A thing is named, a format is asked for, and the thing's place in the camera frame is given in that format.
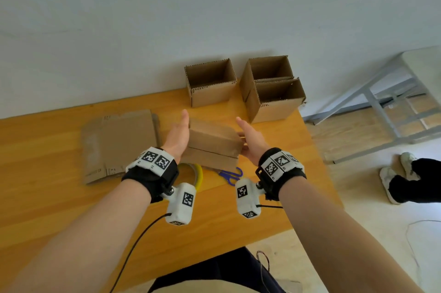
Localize person's left hand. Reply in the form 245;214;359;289
161;109;191;165

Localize person's right hand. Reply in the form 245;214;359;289
235;116;271;167

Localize brown cardboard paper box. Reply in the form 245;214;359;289
245;77;307;124
184;58;238;108
181;118;245;172
239;55;294;103

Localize blue-handled scissors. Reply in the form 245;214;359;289
219;167;244;187

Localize yellow tape roll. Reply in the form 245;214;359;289
177;163;204;193

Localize stack of cardboard boxes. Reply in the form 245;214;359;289
80;109;163;185

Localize person's right forearm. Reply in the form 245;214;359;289
278;176;424;293

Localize person's left forearm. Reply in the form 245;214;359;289
6;179;152;293

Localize person's dark and beige clothing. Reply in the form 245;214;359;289
148;158;441;293

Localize black right wristband with markers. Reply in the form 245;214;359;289
255;147;307;202

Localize black wristband with markers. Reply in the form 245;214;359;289
121;146;180;204
255;147;307;202

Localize black left wristband with markers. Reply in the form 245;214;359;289
121;146;180;204

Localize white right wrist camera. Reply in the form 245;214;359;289
235;178;266;220

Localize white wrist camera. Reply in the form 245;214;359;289
162;182;197;226
235;178;266;220

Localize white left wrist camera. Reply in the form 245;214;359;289
162;182;197;226

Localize black left camera cable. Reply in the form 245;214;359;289
109;213;172;293

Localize thin dark cord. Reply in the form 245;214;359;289
256;250;273;293

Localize grey metal table frame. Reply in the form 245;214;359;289
303;45;441;165

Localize thin grey floor cable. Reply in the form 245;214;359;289
405;219;441;290

